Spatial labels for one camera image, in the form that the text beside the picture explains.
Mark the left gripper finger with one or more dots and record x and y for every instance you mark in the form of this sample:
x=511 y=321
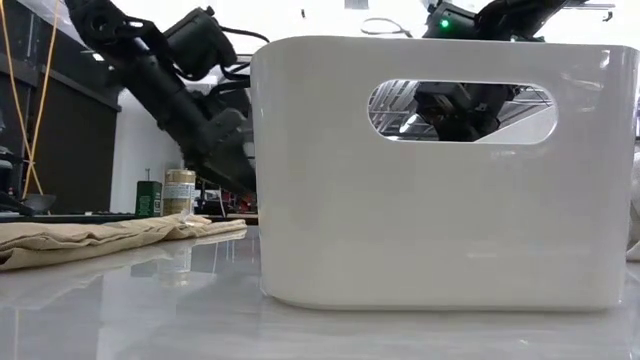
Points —
x=230 y=160

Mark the gold-lid furikake jar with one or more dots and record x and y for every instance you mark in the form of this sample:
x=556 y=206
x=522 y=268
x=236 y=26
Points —
x=179 y=192

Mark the green spice tin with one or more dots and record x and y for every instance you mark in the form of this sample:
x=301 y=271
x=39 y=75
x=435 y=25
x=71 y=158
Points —
x=148 y=200

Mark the white plastic bin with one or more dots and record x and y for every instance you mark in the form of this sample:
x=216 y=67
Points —
x=400 y=225

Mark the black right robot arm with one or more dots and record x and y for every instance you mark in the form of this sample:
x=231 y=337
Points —
x=500 y=20

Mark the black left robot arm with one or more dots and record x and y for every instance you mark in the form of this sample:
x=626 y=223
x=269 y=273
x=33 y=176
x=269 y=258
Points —
x=100 y=25

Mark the red container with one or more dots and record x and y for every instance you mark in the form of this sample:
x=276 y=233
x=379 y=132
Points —
x=245 y=202

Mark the black tripod stand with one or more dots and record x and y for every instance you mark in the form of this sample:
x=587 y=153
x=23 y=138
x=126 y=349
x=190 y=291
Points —
x=147 y=174

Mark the black partition panel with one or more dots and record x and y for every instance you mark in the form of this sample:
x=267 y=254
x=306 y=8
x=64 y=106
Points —
x=75 y=165

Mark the grey ceiling fixture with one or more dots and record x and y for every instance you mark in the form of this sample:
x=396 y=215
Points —
x=356 y=4

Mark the beige cloth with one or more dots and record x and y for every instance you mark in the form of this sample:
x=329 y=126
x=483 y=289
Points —
x=75 y=240

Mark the dark equipment stand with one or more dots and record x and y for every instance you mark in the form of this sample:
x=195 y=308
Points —
x=15 y=205

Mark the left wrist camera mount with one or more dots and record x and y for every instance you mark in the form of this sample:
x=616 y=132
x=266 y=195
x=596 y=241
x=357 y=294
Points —
x=200 y=42

